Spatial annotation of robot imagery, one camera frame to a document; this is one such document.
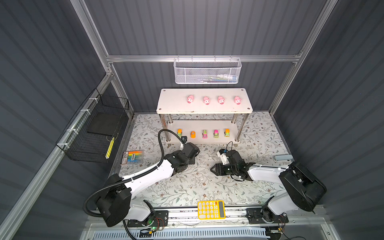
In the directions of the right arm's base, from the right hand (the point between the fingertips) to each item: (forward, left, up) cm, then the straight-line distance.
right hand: (215, 170), depth 89 cm
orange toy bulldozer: (+22, +14, +7) cm, 27 cm away
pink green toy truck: (+21, +6, +8) cm, 23 cm away
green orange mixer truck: (+23, +22, +7) cm, 33 cm away
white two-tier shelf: (+47, +5, -1) cm, 47 cm away
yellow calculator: (-21, +3, 0) cm, 21 cm away
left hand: (+5, +15, +11) cm, 19 cm away
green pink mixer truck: (+23, -2, +6) cm, 24 cm away
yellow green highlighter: (-2, +51, +27) cm, 58 cm away
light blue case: (+7, -42, +2) cm, 43 cm away
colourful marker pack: (+8, +55, +2) cm, 56 cm away
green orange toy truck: (+23, -9, +8) cm, 26 cm away
